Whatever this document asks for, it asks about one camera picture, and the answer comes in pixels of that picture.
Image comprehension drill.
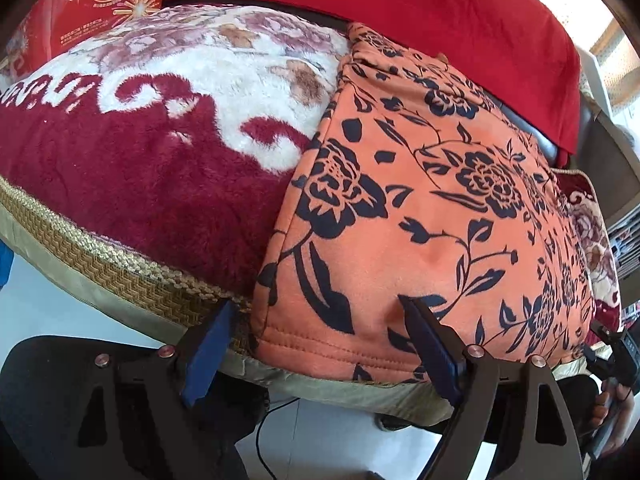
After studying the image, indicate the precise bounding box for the red quilted blanket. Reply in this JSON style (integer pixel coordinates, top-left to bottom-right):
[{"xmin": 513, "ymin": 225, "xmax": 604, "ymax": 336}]
[{"xmin": 162, "ymin": 0, "xmax": 584, "ymax": 168}]

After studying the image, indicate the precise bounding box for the dotted cream curtain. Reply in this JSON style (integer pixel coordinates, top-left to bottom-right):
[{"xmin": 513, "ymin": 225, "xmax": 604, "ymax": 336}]
[{"xmin": 590, "ymin": 20, "xmax": 639, "ymax": 114}]

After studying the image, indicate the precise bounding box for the red snack gift box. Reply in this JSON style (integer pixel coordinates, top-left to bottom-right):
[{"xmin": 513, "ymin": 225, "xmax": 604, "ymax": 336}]
[{"xmin": 1, "ymin": 0, "xmax": 162, "ymax": 84}]

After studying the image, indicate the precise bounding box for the person right hand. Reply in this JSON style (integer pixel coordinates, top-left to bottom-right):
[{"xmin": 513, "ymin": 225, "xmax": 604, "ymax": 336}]
[{"xmin": 591, "ymin": 378, "xmax": 639, "ymax": 457}]

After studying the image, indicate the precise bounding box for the orange floral blouse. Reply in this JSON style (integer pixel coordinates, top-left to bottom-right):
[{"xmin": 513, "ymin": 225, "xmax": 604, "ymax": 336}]
[{"xmin": 250, "ymin": 24, "xmax": 594, "ymax": 384}]

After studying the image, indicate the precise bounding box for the floral plush bed blanket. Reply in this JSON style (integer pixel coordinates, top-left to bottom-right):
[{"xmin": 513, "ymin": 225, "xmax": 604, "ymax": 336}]
[{"xmin": 1, "ymin": 6, "xmax": 620, "ymax": 425}]

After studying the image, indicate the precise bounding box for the black cable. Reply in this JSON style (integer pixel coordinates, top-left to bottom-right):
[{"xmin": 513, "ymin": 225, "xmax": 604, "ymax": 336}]
[{"xmin": 252, "ymin": 396, "xmax": 302, "ymax": 480}]

